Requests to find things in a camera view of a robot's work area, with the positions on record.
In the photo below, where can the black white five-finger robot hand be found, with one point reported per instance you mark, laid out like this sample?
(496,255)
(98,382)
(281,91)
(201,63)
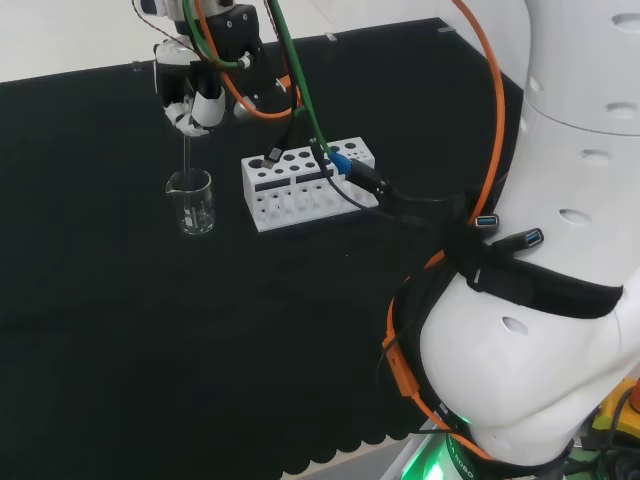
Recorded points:
(205,107)

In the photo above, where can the white test tube rack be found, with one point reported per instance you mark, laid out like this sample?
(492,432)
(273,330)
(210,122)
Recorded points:
(265,212)

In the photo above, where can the clear glass beaker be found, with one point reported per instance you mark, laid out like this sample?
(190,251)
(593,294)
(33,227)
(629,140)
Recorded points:
(197,220)

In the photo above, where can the black bench cloth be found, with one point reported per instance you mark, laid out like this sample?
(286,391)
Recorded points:
(150,325)

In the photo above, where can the black blue usb socket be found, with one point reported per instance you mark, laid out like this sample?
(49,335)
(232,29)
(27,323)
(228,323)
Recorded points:
(487,220)
(531,238)

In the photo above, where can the yellow stop button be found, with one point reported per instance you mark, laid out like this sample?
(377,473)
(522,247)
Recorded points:
(617,415)

